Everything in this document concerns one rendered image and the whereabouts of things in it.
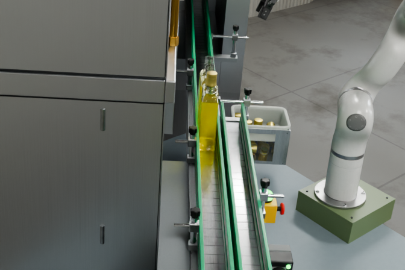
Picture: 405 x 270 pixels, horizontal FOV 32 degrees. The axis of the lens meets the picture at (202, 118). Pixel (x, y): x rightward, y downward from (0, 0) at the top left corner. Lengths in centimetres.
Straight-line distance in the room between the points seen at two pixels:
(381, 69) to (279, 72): 330
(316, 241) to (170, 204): 65
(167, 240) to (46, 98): 55
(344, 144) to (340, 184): 16
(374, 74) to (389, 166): 225
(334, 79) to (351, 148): 320
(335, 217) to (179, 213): 69
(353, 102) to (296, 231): 53
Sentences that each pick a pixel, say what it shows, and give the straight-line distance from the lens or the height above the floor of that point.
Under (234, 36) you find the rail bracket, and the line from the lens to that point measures 315.
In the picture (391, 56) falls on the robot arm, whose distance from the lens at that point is 236.
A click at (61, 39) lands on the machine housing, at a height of 165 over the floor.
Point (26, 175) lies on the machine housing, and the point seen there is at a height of 128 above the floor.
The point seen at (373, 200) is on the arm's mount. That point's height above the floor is 84.
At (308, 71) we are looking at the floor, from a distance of 573.
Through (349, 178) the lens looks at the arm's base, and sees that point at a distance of 255.
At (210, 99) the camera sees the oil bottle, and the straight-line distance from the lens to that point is 230.
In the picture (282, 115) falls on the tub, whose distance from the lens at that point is 282.
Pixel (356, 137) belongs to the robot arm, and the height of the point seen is 113.
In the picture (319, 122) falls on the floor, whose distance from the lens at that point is 497.
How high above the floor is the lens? 228
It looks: 28 degrees down
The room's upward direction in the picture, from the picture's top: 5 degrees clockwise
